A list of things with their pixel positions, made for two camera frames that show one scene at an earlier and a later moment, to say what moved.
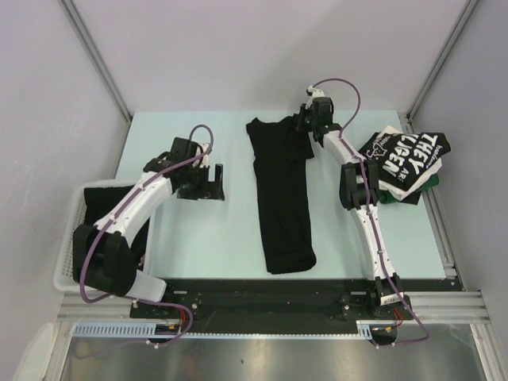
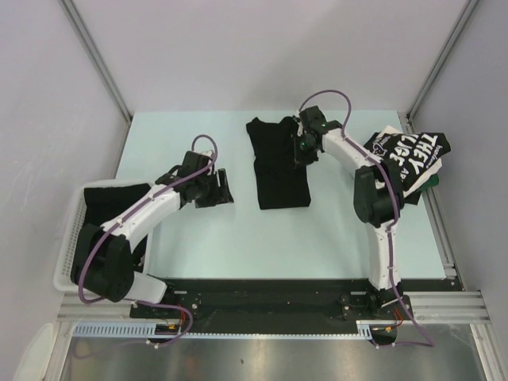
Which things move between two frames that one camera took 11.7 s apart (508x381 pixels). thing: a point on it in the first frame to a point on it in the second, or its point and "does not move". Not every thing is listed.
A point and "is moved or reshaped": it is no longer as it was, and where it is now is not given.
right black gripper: (304, 111) to (300, 158)
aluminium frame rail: (470, 305) does not move
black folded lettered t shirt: (402, 157) does not move
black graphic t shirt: (280, 150) is moved or reshaped
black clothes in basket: (96, 199) does not move
